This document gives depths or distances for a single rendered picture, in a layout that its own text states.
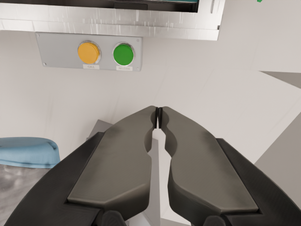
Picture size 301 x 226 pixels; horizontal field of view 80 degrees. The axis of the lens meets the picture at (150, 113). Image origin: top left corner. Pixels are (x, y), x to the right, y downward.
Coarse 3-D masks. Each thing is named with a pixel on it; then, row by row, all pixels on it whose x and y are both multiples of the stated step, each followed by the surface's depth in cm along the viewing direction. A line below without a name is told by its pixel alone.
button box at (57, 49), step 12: (36, 36) 36; (48, 36) 36; (60, 36) 35; (72, 36) 35; (84, 36) 35; (96, 36) 35; (108, 36) 35; (120, 36) 35; (132, 36) 35; (48, 48) 37; (60, 48) 37; (72, 48) 36; (108, 48) 36; (132, 48) 36; (48, 60) 38; (60, 60) 38; (72, 60) 38; (108, 60) 37
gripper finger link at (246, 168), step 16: (224, 144) 9; (240, 160) 8; (240, 176) 7; (256, 176) 7; (256, 192) 6; (272, 192) 6; (272, 208) 6; (288, 208) 6; (240, 224) 5; (256, 224) 5; (272, 224) 5; (288, 224) 5
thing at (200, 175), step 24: (168, 120) 11; (192, 120) 11; (168, 144) 10; (192, 144) 9; (216, 144) 9; (192, 168) 7; (216, 168) 7; (168, 192) 8; (192, 192) 6; (216, 192) 6; (240, 192) 6; (192, 216) 7
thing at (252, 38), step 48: (0, 0) 41; (48, 0) 41; (96, 0) 41; (240, 0) 40; (288, 0) 40; (0, 48) 47; (144, 48) 46; (192, 48) 46; (240, 48) 45; (288, 48) 45
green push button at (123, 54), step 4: (120, 44) 36; (124, 44) 35; (116, 48) 35; (120, 48) 35; (124, 48) 35; (128, 48) 35; (116, 52) 36; (120, 52) 36; (124, 52) 36; (128, 52) 35; (132, 52) 36; (116, 56) 36; (120, 56) 36; (124, 56) 36; (128, 56) 36; (132, 56) 36; (116, 60) 36; (120, 60) 36; (124, 60) 36; (128, 60) 36; (132, 60) 36; (120, 64) 37; (124, 64) 37; (128, 64) 37
